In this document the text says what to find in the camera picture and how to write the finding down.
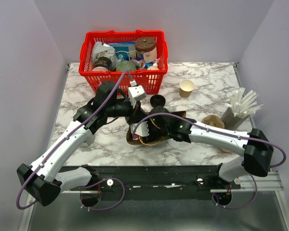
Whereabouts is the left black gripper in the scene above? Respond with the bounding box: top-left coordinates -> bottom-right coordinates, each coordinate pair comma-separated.
106,98 -> 149,126

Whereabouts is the green kraft paper bag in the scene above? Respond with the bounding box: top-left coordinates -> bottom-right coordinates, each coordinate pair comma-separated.
125,110 -> 187,147

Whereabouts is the red plastic shopping basket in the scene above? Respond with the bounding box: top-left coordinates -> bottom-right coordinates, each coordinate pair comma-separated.
79,29 -> 169,96

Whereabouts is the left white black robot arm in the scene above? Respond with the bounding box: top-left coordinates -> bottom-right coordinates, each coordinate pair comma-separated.
16,80 -> 146,206

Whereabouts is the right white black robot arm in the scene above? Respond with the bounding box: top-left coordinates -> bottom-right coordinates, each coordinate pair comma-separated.
149,107 -> 274,189

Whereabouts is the grey cylinder under left arm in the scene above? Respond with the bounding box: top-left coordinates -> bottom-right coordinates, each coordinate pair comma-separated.
83,135 -> 95,146

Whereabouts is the stack of black cup lids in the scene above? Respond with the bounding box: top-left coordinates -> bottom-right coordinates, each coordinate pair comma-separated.
150,94 -> 166,107

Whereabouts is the beige pump bottle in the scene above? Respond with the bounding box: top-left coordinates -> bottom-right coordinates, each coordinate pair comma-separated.
146,59 -> 159,71

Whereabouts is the red bull drink can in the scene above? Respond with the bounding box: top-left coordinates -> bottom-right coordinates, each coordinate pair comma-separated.
131,58 -> 146,68

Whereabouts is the green round sponge ball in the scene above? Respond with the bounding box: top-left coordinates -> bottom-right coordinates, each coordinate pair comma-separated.
116,60 -> 137,72

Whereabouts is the stack of pulp cup carriers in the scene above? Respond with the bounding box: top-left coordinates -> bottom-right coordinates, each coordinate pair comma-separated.
201,114 -> 231,154

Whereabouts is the black label tub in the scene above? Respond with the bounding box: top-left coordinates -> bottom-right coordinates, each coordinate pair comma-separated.
92,57 -> 112,72

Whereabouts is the blue box in basket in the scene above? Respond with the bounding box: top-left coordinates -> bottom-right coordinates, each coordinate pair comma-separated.
107,41 -> 137,60

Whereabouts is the cork lid beige jar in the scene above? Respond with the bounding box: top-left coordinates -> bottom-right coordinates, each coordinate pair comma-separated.
135,37 -> 157,63

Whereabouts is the grey holder cup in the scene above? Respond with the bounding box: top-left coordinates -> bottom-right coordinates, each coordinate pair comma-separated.
221,107 -> 246,130

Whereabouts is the silver snack bag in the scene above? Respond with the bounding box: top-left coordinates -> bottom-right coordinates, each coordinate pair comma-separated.
92,41 -> 118,71

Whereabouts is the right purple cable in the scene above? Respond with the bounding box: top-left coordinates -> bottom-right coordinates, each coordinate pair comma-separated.
132,113 -> 287,209

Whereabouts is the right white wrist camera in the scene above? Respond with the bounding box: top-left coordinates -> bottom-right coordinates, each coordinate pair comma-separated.
130,121 -> 149,140

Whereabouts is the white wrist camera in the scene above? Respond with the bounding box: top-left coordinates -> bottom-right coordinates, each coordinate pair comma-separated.
130,121 -> 149,140
128,80 -> 147,108

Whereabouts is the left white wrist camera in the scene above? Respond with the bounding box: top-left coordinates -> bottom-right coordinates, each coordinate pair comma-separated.
128,80 -> 147,108

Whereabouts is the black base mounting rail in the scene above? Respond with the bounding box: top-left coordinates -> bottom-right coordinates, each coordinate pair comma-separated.
73,165 -> 240,201

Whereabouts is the aluminium frame rail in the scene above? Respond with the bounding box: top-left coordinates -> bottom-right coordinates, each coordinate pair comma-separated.
63,172 -> 284,193

